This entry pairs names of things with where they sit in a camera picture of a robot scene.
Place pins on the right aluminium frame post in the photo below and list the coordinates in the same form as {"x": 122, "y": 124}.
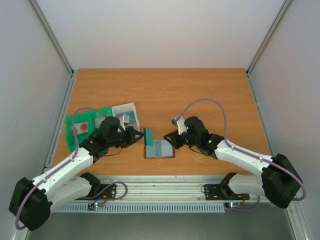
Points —
{"x": 285, "y": 6}

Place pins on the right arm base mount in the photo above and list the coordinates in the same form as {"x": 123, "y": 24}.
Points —
{"x": 214, "y": 192}

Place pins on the aluminium front rail frame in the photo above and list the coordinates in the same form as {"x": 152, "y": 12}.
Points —
{"x": 134, "y": 188}

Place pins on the brown leather card holder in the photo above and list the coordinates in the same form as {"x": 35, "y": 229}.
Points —
{"x": 161, "y": 149}

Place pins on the green two-compartment bin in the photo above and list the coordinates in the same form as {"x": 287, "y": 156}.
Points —
{"x": 92, "y": 117}

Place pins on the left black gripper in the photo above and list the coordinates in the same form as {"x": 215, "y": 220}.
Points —
{"x": 131, "y": 138}

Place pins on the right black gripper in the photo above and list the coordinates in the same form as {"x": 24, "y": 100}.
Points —
{"x": 177, "y": 139}

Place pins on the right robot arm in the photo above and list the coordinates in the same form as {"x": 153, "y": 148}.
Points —
{"x": 273, "y": 177}

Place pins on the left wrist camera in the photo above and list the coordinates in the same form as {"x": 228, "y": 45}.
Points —
{"x": 124, "y": 121}

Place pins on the teal card stack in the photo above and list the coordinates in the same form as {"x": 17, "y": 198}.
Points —
{"x": 130, "y": 114}

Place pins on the left aluminium frame post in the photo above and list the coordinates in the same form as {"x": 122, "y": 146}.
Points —
{"x": 47, "y": 28}

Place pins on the white plastic bin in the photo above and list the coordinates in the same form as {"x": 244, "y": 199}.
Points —
{"x": 128, "y": 109}

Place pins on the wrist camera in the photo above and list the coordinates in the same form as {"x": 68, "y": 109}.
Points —
{"x": 179, "y": 122}
{"x": 124, "y": 121}

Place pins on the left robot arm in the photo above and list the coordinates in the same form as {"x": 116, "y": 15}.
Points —
{"x": 34, "y": 200}

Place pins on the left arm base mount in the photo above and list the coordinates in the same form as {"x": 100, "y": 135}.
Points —
{"x": 102, "y": 192}

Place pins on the grey slotted cable duct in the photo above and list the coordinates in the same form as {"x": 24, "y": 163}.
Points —
{"x": 143, "y": 208}

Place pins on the aluminium frame post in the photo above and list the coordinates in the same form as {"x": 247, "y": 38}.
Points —
{"x": 47, "y": 28}
{"x": 285, "y": 6}

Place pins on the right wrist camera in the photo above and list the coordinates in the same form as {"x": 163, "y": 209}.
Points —
{"x": 179, "y": 122}

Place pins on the red circle card in bin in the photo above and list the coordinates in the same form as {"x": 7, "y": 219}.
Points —
{"x": 81, "y": 128}

